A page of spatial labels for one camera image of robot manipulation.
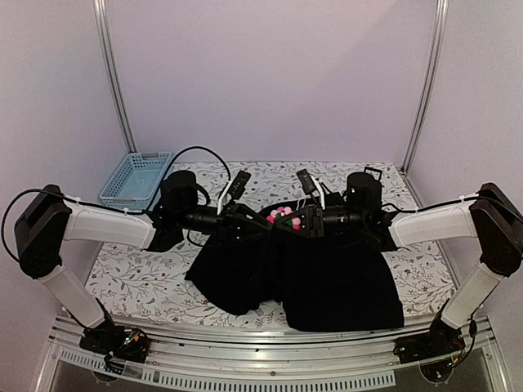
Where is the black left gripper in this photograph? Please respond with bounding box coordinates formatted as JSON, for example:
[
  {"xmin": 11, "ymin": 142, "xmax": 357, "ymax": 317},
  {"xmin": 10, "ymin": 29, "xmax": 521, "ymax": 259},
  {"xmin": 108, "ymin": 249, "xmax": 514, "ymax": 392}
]
[{"xmin": 177, "ymin": 204, "xmax": 273, "ymax": 248}]

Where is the pink flower plush brooch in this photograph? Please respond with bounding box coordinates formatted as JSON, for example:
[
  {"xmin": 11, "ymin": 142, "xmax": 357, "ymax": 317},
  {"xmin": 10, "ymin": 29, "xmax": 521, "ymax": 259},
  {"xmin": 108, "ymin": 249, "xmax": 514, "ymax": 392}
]
[{"xmin": 265, "ymin": 197, "xmax": 307, "ymax": 229}]

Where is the black t-shirt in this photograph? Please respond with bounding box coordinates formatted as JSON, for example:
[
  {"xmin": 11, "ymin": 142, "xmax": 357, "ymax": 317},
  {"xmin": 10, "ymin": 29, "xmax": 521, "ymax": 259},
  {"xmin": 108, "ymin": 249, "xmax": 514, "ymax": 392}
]
[{"xmin": 186, "ymin": 208, "xmax": 405, "ymax": 332}]

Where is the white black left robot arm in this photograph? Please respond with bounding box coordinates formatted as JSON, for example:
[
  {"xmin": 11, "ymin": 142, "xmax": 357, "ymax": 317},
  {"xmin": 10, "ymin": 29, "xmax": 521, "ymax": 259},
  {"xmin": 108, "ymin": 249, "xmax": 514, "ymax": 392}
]
[{"xmin": 8, "ymin": 170, "xmax": 271, "ymax": 369}]

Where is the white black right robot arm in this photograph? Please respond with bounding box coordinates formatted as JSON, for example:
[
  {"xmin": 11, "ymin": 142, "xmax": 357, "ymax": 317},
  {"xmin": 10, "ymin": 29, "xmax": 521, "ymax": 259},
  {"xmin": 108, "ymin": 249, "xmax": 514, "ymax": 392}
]
[{"xmin": 270, "ymin": 167, "xmax": 522, "ymax": 369}]

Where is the small black brooch stand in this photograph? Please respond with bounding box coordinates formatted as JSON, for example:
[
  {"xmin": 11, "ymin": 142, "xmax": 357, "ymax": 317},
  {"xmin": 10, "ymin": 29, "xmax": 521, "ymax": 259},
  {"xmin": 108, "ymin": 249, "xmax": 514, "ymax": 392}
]
[{"xmin": 364, "ymin": 166, "xmax": 383, "ymax": 182}]

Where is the floral patterned table mat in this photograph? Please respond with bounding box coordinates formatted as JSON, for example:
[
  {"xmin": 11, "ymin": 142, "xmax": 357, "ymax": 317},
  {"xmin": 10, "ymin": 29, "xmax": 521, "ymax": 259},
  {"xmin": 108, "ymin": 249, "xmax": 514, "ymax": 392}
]
[{"xmin": 86, "ymin": 162, "xmax": 455, "ymax": 331}]

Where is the light blue plastic basket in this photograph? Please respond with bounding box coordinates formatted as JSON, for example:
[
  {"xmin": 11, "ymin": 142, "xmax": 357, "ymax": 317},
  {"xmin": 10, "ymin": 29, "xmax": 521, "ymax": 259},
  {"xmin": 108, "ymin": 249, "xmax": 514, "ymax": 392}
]
[{"xmin": 99, "ymin": 152, "xmax": 172, "ymax": 211}]

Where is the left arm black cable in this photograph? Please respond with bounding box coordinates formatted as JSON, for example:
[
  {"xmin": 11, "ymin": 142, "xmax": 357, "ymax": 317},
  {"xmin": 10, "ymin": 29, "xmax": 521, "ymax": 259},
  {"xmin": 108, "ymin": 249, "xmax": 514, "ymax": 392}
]
[{"xmin": 0, "ymin": 145, "xmax": 232, "ymax": 270}]

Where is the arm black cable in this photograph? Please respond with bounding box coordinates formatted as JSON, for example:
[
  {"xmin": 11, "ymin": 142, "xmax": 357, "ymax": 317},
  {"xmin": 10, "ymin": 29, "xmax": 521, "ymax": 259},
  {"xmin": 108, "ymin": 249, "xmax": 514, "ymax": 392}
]
[
  {"xmin": 0, "ymin": 145, "xmax": 232, "ymax": 270},
  {"xmin": 379, "ymin": 194, "xmax": 483, "ymax": 216}
]

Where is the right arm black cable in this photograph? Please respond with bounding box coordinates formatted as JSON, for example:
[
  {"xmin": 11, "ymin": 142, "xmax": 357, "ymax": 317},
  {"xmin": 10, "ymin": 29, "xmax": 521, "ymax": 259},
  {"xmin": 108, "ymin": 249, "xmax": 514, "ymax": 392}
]
[{"xmin": 379, "ymin": 194, "xmax": 483, "ymax": 216}]

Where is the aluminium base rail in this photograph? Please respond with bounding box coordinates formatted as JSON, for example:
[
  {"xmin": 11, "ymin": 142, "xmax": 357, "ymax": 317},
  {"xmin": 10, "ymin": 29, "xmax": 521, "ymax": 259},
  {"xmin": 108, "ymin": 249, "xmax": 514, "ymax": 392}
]
[{"xmin": 34, "ymin": 315, "xmax": 510, "ymax": 391}]

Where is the left aluminium frame post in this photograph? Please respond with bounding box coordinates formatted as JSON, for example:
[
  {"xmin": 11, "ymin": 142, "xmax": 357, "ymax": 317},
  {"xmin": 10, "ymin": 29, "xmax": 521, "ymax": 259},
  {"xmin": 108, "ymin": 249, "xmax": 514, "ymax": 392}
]
[{"xmin": 92, "ymin": 0, "xmax": 137, "ymax": 153}]

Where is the aluminium frame post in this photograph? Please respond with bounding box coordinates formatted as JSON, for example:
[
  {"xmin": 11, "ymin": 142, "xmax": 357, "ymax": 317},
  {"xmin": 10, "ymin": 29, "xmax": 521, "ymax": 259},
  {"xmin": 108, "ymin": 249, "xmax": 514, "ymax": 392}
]
[
  {"xmin": 92, "ymin": 0, "xmax": 137, "ymax": 153},
  {"xmin": 400, "ymin": 0, "xmax": 449, "ymax": 176}
]

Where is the right aluminium frame post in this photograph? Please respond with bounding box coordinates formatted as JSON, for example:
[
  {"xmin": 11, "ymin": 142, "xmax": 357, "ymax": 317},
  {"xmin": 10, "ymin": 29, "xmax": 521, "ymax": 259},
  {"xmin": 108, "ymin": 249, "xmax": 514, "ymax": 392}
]
[{"xmin": 400, "ymin": 0, "xmax": 449, "ymax": 176}]

